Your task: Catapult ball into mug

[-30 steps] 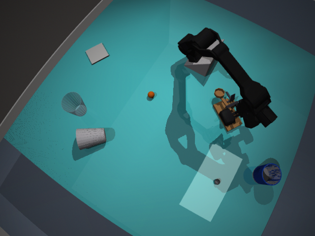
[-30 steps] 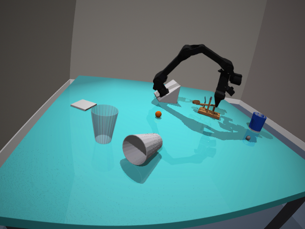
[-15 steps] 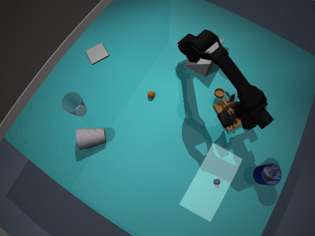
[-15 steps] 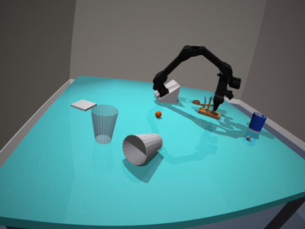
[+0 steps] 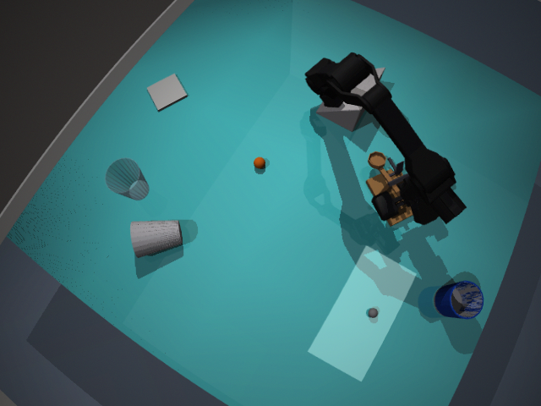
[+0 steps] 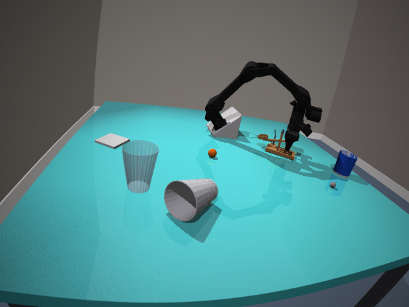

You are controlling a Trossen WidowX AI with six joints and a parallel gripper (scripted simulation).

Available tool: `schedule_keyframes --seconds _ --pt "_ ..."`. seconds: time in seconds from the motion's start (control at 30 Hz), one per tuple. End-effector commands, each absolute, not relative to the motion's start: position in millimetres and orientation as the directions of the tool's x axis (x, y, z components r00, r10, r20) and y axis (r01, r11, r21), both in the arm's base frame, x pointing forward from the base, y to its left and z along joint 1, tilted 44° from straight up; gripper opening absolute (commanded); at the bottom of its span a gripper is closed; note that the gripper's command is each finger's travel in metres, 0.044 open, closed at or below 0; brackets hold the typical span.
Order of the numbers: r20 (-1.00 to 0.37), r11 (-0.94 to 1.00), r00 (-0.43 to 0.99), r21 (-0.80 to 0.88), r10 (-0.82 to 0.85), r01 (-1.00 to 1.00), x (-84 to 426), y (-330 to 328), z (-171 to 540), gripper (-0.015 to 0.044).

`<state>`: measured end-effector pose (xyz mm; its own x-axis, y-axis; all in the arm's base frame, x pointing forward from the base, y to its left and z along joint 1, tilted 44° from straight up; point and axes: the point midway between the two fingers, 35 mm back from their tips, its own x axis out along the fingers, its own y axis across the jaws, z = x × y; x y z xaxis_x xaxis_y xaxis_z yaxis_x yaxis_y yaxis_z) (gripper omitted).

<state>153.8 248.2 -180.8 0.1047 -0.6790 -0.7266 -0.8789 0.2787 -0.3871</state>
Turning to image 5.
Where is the orange ball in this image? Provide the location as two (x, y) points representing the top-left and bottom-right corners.
(254, 156), (265, 168)

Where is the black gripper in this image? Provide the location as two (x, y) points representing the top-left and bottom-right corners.
(371, 176), (421, 221)

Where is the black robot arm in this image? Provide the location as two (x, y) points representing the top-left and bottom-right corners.
(304, 52), (467, 225)

